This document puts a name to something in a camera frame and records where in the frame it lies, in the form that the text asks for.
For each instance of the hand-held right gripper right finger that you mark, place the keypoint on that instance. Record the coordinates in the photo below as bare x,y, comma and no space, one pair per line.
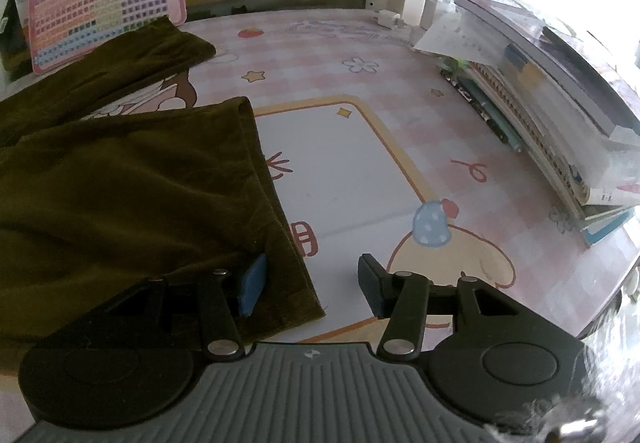
371,284

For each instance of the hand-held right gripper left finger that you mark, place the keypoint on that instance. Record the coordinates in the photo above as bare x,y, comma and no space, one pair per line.
253,284

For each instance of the pink cartoon desk mat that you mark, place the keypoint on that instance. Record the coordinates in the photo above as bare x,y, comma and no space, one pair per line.
380,133

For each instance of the white paper sheet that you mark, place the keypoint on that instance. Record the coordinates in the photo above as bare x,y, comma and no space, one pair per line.
460,40

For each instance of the stack of books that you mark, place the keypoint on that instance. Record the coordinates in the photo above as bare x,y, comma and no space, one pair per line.
545,88

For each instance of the white charger plug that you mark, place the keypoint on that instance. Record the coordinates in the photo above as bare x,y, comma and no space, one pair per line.
386,19

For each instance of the white pen holder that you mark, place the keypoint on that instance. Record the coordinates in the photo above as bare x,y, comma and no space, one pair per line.
407,7

